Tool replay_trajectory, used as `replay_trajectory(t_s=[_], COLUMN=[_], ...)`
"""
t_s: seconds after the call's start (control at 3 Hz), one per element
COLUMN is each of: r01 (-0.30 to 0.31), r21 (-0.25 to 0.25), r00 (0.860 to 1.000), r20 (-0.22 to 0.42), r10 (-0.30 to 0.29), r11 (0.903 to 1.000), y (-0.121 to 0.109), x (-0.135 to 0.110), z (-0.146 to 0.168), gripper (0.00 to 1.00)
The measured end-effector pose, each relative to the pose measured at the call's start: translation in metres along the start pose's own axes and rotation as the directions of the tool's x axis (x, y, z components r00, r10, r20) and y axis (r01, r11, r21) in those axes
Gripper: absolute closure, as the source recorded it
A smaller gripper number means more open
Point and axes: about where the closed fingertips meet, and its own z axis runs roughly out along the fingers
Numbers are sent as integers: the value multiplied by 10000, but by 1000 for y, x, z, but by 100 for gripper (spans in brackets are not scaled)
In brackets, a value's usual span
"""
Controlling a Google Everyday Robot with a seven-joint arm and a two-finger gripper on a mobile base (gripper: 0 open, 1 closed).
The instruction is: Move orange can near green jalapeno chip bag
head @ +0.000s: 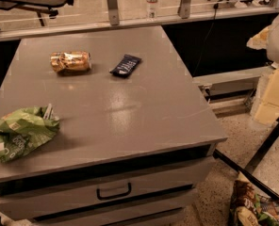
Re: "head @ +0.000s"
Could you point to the metal railing post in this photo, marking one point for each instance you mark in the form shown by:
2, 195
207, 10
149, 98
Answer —
184, 9
113, 12

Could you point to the metal railing post right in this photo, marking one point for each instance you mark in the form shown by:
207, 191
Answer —
184, 9

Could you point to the grey lower drawer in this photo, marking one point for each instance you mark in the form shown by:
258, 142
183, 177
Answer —
124, 212

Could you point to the dark blue snack bar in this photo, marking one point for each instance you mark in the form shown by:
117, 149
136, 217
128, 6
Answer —
126, 66

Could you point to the grey cabinet drawer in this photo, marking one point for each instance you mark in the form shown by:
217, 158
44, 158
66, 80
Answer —
78, 195

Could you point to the clear plastic water bottle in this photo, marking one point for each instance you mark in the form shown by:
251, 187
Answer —
151, 8

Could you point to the chip bags on floor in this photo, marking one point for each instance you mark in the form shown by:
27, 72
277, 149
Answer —
247, 208

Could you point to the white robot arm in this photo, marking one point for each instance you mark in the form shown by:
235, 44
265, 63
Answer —
265, 108

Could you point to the black floor frame bar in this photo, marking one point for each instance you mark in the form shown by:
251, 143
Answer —
254, 162

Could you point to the metal railing post left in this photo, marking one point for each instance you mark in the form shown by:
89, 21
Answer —
113, 12

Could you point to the black drawer handle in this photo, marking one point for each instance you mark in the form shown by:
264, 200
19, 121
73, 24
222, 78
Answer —
107, 194

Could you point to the green jalapeno chip bag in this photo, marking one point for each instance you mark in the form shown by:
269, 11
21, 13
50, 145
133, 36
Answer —
26, 129

